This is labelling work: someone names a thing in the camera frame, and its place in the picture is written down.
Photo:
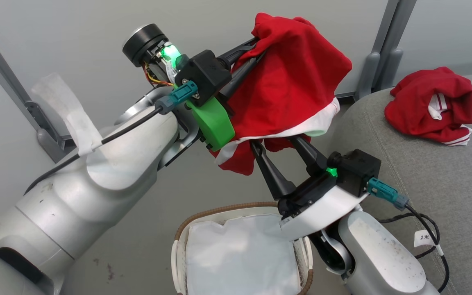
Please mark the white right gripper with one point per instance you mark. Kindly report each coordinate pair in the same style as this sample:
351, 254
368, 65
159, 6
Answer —
322, 205

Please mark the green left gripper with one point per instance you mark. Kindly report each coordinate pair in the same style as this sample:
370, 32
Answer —
213, 123

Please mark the red garment with white hem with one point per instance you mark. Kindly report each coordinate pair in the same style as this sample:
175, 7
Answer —
289, 82

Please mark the red garment with striped trim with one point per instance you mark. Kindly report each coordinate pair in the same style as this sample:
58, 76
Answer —
424, 106

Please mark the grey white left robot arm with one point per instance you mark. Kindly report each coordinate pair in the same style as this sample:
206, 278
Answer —
96, 176

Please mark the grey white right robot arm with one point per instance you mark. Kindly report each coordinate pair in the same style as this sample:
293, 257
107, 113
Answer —
379, 258

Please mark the grey fabric sofa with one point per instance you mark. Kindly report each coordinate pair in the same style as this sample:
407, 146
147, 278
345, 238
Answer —
424, 176

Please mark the grey upright foot tube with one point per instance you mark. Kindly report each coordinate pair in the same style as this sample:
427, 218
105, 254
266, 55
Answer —
391, 69
368, 78

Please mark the wicker-rimmed white laundry basket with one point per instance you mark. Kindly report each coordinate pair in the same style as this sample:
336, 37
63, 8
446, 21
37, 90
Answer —
178, 246

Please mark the white tape strip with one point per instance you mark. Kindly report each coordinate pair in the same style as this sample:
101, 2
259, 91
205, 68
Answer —
72, 112

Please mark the grey partition foot tube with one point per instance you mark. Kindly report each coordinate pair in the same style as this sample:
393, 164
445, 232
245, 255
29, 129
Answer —
53, 141

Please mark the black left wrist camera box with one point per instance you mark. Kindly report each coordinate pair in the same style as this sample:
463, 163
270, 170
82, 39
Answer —
205, 76

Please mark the grey double partition post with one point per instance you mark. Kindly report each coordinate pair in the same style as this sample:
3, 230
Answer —
391, 28

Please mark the grey partition post with bracket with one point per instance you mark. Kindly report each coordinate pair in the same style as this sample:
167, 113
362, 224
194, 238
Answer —
2, 69

